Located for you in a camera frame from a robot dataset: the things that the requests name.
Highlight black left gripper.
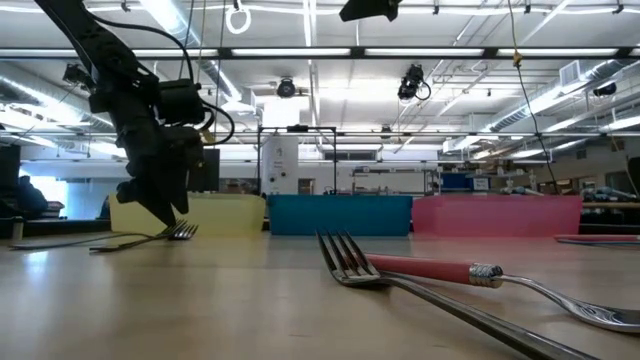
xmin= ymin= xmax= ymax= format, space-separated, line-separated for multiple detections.
xmin=89 ymin=74 xmax=206 ymax=229

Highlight silver metal fork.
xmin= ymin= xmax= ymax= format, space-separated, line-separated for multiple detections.
xmin=8 ymin=218 xmax=187 ymax=251
xmin=89 ymin=223 xmax=200 ymax=253
xmin=315 ymin=228 xmax=601 ymax=360

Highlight background metal shelving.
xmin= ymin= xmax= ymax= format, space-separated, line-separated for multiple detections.
xmin=349 ymin=166 xmax=437 ymax=197

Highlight black monitor panel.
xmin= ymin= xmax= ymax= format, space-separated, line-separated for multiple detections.
xmin=187 ymin=147 xmax=222 ymax=194

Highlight black overhead camera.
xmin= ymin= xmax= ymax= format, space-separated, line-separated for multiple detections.
xmin=396 ymin=63 xmax=433 ymax=104

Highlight black dome camera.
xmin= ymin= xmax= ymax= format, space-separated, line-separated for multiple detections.
xmin=275 ymin=76 xmax=298 ymax=100

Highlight white cable loop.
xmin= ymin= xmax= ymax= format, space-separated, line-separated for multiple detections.
xmin=224 ymin=3 xmax=253 ymax=36

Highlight pink plastic bin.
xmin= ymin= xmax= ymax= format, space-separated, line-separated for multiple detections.
xmin=411 ymin=193 xmax=584 ymax=238

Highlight black metal frame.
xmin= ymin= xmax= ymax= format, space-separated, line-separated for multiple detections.
xmin=256 ymin=124 xmax=339 ymax=197

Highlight white cylindrical machine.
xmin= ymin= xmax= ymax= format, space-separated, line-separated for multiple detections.
xmin=260 ymin=134 xmax=300 ymax=197

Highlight overhead light bar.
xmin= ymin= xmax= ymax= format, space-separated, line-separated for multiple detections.
xmin=0 ymin=46 xmax=640 ymax=61

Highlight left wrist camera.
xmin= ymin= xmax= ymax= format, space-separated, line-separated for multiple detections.
xmin=157 ymin=78 xmax=207 ymax=127

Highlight wooden workbench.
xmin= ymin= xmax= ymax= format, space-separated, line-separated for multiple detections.
xmin=581 ymin=200 xmax=640 ymax=211

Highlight blue storage crate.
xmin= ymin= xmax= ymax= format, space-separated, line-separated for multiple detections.
xmin=439 ymin=171 xmax=492 ymax=193

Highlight yellow plastic bin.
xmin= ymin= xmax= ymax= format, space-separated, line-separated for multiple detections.
xmin=108 ymin=192 xmax=267 ymax=238

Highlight white air vent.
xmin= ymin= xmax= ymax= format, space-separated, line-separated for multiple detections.
xmin=558 ymin=59 xmax=584 ymax=87

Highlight blue grey tubes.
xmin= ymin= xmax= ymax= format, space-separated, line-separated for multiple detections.
xmin=579 ymin=185 xmax=640 ymax=203

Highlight silver ventilation duct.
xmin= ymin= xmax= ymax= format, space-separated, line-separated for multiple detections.
xmin=0 ymin=59 xmax=126 ymax=149
xmin=487 ymin=58 xmax=640 ymax=135

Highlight red-handled metal fork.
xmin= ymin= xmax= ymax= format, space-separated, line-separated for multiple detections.
xmin=363 ymin=252 xmax=640 ymax=335

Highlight black background equipment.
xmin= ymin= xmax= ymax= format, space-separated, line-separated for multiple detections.
xmin=0 ymin=142 xmax=24 ymax=221

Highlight yellow hanging cord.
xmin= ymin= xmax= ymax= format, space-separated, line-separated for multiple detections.
xmin=195 ymin=0 xmax=208 ymax=84

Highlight blue plastic bin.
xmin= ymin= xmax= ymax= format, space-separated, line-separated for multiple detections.
xmin=267 ymin=193 xmax=414 ymax=238

